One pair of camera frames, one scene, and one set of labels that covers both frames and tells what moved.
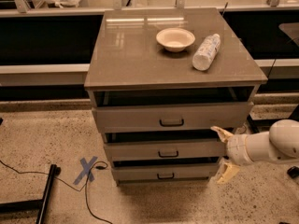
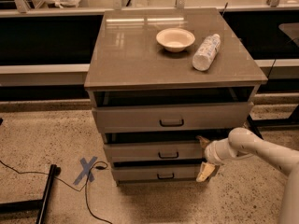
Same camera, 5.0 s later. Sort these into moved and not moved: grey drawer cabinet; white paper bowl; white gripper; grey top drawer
Moved: white gripper
Not moved: grey drawer cabinet; white paper bowl; grey top drawer
